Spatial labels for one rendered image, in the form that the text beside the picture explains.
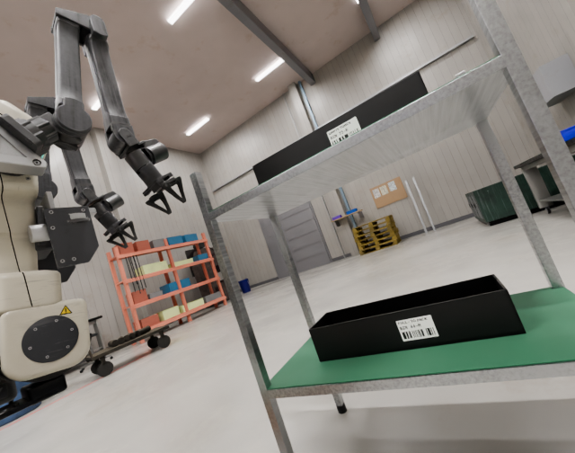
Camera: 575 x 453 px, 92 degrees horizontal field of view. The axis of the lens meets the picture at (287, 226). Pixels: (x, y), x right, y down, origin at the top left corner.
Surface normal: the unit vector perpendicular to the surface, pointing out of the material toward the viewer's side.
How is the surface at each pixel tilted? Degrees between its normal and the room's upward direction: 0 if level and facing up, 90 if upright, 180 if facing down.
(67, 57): 89
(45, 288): 90
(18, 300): 90
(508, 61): 90
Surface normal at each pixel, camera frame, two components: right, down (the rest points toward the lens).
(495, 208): -0.48, 0.07
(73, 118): 0.71, -0.34
